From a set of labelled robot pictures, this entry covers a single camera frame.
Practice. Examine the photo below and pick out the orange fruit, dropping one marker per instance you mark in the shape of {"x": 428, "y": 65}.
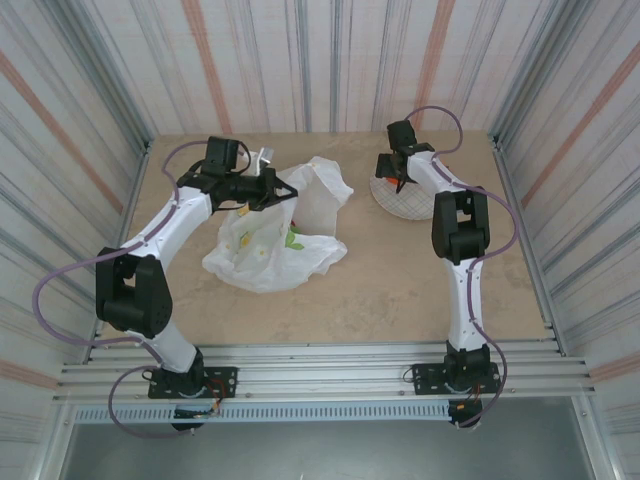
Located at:
{"x": 392, "y": 179}

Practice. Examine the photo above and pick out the white printed plastic bag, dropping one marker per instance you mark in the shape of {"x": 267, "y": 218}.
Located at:
{"x": 315, "y": 200}

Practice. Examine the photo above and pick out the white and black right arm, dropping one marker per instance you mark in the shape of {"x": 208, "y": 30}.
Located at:
{"x": 465, "y": 300}

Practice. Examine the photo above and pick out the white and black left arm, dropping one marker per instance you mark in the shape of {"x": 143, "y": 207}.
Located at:
{"x": 160, "y": 230}

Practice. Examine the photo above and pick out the white blue-checked plate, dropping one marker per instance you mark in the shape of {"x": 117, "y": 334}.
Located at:
{"x": 410, "y": 202}

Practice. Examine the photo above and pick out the aluminium corner post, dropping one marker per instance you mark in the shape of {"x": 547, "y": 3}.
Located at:
{"x": 125, "y": 110}
{"x": 525, "y": 90}

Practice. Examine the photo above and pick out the aluminium mounting rail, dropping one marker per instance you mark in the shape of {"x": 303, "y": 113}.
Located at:
{"x": 320, "y": 370}

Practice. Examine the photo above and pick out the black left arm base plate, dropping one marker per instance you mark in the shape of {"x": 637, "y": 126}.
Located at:
{"x": 220, "y": 382}

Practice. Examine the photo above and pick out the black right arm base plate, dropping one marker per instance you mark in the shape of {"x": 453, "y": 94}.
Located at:
{"x": 425, "y": 380}

